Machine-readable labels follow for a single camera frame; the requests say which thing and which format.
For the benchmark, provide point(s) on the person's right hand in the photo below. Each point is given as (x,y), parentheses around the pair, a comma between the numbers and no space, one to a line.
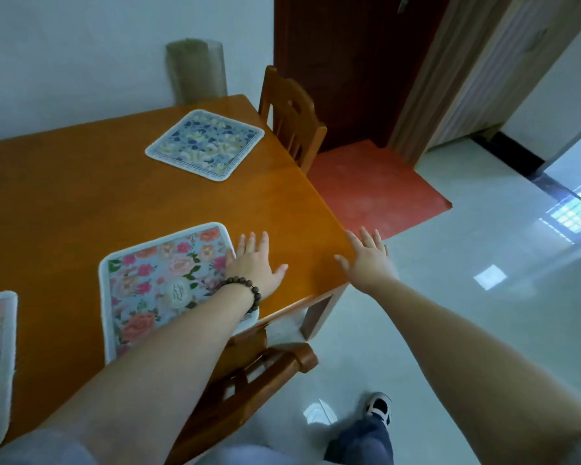
(373,266)

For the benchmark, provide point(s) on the person's left hand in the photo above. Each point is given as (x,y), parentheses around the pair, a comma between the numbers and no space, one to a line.
(256,271)

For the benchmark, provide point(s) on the light blue rose placemat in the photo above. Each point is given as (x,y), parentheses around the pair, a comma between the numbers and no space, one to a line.
(155,285)

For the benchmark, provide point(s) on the navy white floral placemat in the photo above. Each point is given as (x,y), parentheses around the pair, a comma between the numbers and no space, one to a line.
(205,145)

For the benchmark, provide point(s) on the person's left forearm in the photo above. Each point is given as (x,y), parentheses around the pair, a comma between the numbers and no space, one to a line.
(150,372)

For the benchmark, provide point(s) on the person's right forearm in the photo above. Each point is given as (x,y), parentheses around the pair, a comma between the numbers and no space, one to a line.
(489,372)

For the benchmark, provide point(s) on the red floor mat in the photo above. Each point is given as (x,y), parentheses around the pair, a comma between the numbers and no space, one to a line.
(368,188)

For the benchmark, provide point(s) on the wooden dining chair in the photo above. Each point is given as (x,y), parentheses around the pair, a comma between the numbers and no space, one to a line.
(242,353)
(281,91)

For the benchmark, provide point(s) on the black white sneaker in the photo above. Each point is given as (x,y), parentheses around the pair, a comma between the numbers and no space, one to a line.
(378,406)

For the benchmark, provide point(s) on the blue jeans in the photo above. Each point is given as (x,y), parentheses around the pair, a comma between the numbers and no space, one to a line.
(363,440)

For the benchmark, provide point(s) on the dark brown door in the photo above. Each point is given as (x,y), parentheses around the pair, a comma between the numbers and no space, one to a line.
(348,58)

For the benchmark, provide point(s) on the orange wooden table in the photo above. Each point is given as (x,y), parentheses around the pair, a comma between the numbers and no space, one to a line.
(53,188)

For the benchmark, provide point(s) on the striped wooden door frame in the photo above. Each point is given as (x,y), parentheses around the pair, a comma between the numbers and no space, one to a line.
(474,67)

